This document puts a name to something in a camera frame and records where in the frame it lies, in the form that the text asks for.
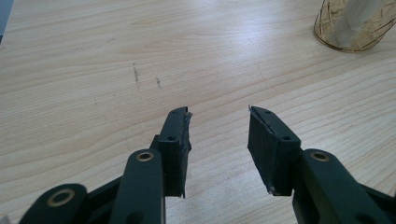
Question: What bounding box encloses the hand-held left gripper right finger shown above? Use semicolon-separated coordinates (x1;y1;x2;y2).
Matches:
247;105;303;197

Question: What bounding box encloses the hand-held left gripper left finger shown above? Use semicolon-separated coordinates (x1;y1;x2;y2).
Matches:
157;105;193;199

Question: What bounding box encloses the gold wire basket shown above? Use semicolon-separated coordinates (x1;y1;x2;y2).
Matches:
313;0;396;53

